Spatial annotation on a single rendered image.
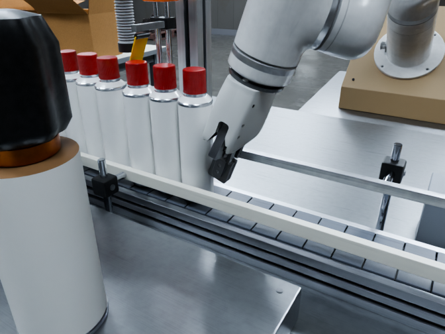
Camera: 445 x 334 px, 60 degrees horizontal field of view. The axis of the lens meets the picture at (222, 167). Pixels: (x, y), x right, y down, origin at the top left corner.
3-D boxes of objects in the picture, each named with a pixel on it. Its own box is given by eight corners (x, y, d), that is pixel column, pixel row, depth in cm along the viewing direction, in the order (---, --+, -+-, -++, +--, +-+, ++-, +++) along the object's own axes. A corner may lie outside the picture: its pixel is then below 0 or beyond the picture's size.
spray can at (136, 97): (126, 183, 66) (110, 62, 57) (145, 171, 71) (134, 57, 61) (149, 190, 64) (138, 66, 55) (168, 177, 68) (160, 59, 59)
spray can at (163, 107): (149, 189, 64) (138, 65, 55) (169, 177, 68) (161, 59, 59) (175, 198, 62) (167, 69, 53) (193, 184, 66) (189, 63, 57)
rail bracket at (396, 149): (357, 259, 56) (378, 156, 49) (369, 233, 62) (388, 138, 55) (381, 266, 55) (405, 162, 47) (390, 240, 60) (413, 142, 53)
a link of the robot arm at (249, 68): (254, 34, 52) (247, 54, 54) (221, 42, 45) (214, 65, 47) (308, 61, 50) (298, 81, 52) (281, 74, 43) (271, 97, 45)
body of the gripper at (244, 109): (253, 49, 54) (229, 116, 60) (214, 61, 46) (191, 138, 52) (300, 73, 51) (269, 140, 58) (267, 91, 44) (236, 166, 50)
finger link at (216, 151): (236, 100, 49) (242, 115, 55) (202, 149, 49) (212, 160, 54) (244, 104, 49) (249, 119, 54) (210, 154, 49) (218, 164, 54)
